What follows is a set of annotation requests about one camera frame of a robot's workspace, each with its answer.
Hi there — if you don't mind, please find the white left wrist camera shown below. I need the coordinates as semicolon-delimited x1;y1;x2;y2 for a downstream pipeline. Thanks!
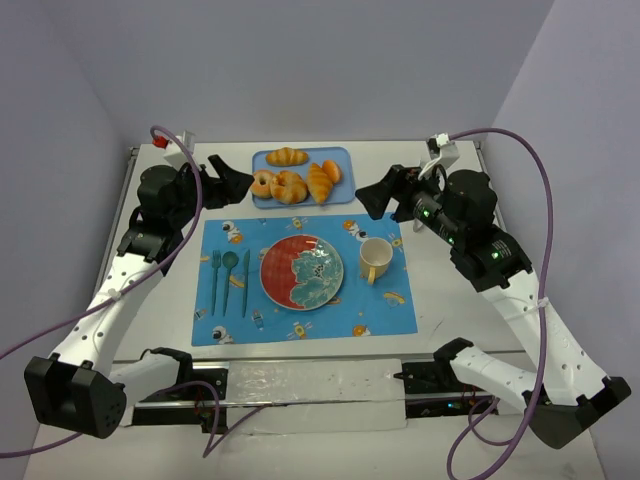
152;131;196;171

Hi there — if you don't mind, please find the red and teal plate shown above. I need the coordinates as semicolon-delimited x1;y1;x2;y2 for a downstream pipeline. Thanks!
259;234;345;311

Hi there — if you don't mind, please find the cream yellow mug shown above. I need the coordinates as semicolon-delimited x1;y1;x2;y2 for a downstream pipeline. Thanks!
359;238;393;285

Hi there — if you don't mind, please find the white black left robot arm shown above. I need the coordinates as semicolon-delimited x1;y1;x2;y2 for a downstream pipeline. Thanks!
24;155;253;439

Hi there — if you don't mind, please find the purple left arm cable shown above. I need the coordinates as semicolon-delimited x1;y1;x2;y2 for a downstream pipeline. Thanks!
0;125;261;459

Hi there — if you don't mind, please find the long striped croissant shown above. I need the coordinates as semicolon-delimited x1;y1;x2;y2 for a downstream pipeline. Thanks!
306;163;334;204

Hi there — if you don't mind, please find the light blue serving tray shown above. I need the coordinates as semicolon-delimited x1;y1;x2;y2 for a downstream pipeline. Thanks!
252;146;355;205

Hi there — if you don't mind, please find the small orange bread roll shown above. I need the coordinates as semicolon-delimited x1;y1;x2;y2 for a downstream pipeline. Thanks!
322;160;343;184

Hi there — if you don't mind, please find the teal plastic knife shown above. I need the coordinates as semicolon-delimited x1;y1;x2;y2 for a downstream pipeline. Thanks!
242;249;251;318

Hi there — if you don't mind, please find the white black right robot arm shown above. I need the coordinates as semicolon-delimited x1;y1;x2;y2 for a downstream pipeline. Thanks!
356;165;631;449

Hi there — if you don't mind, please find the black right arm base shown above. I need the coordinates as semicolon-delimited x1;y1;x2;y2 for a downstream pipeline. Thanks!
393;338;491;419

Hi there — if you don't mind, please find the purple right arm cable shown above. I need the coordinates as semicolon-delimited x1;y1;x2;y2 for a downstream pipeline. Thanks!
446;127;555;480

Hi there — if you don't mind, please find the curled golden croissant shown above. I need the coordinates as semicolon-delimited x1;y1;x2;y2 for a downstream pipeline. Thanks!
270;171;308;205

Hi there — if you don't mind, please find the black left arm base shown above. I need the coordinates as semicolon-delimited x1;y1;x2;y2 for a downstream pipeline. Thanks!
120;347;226;435

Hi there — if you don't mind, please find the metal front rail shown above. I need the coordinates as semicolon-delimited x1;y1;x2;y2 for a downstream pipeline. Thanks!
133;357;496;409

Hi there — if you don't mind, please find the glazed ring donut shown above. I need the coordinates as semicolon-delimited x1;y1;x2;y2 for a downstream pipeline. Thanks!
250;169;274;199

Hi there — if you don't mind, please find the golden croissant at tray back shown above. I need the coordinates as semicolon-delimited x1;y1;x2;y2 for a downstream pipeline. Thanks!
265;147;309;167

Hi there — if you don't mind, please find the teal plastic spoon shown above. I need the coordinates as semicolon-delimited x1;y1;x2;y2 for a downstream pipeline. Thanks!
222;251;239;314

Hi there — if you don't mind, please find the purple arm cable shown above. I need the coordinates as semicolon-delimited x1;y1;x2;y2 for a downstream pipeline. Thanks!
0;125;261;459
446;127;555;480

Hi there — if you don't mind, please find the teal plastic fork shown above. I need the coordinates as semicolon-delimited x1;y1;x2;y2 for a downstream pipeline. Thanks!
211;250;222;314

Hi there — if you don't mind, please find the blue space print placemat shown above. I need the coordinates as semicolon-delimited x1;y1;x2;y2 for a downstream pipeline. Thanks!
191;214;418;346

